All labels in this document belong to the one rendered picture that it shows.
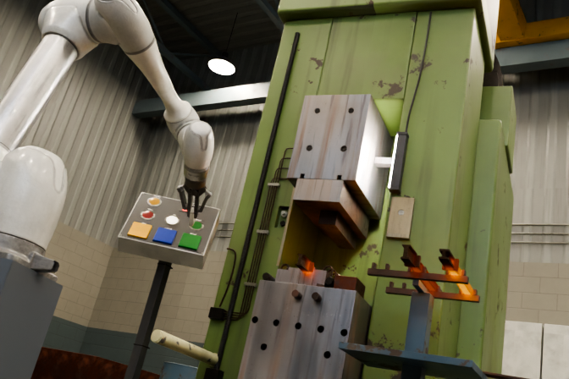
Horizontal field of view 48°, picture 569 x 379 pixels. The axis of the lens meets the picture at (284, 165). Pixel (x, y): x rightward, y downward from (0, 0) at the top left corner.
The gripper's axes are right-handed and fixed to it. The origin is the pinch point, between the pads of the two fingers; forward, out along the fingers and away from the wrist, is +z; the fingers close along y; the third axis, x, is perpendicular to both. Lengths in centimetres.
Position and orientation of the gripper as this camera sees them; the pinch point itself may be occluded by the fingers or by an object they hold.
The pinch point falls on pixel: (192, 216)
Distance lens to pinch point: 240.8
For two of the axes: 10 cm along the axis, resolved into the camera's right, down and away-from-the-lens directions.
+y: 9.8, 2.1, -0.3
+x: 1.5, -5.8, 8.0
